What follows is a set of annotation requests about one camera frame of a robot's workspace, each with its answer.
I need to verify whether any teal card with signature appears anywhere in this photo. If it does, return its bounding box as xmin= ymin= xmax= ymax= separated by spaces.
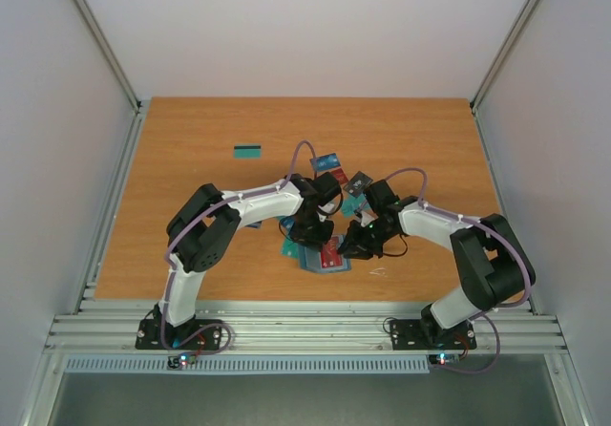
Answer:
xmin=281 ymin=239 xmax=299 ymax=259

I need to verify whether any teal leather card holder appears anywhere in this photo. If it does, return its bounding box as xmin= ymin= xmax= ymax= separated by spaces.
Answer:
xmin=298 ymin=235 xmax=351 ymax=274

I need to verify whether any red card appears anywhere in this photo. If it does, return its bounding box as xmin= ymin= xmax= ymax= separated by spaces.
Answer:
xmin=331 ymin=168 xmax=348 ymax=184
xmin=320 ymin=235 xmax=345 ymax=271

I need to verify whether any teal card black stripe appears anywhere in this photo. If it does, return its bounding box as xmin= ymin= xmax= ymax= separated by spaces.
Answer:
xmin=233 ymin=144 xmax=262 ymax=160

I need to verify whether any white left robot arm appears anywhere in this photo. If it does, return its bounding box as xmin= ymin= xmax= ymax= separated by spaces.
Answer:
xmin=158 ymin=172 xmax=342 ymax=348

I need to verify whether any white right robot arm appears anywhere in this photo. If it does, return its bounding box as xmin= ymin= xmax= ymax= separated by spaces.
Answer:
xmin=338 ymin=180 xmax=536 ymax=347

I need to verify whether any blue card near centre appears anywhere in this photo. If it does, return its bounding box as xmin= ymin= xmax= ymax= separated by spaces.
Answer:
xmin=279 ymin=217 xmax=294 ymax=231

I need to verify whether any teal card right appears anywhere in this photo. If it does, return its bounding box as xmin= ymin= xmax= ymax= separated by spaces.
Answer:
xmin=341 ymin=194 xmax=369 ymax=218

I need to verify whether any black VIP card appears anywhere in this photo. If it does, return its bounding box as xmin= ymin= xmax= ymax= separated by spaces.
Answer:
xmin=344 ymin=171 xmax=372 ymax=198

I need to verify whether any blue card top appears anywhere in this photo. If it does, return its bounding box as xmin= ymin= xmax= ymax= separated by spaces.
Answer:
xmin=310 ymin=153 xmax=341 ymax=172

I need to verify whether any right controller board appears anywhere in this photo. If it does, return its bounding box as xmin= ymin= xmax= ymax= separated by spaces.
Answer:
xmin=429 ymin=352 xmax=466 ymax=366

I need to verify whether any controller board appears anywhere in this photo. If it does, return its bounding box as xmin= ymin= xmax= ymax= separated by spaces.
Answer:
xmin=167 ymin=353 xmax=198 ymax=370
xmin=429 ymin=352 xmax=466 ymax=366

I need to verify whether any left controller board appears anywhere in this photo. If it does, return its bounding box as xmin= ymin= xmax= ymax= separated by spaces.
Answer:
xmin=167 ymin=353 xmax=198 ymax=370

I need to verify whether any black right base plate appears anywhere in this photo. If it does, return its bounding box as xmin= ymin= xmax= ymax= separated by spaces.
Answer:
xmin=383 ymin=317 xmax=477 ymax=351

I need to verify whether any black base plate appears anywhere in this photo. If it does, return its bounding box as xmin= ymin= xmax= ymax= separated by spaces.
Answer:
xmin=135 ymin=319 xmax=226 ymax=351
xmin=383 ymin=317 xmax=477 ymax=351

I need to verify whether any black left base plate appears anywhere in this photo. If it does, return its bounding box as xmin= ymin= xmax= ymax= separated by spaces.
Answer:
xmin=135 ymin=319 xmax=226 ymax=351

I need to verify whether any grey slotted cable duct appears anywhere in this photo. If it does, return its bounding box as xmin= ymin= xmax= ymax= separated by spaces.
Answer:
xmin=64 ymin=354 xmax=430 ymax=375

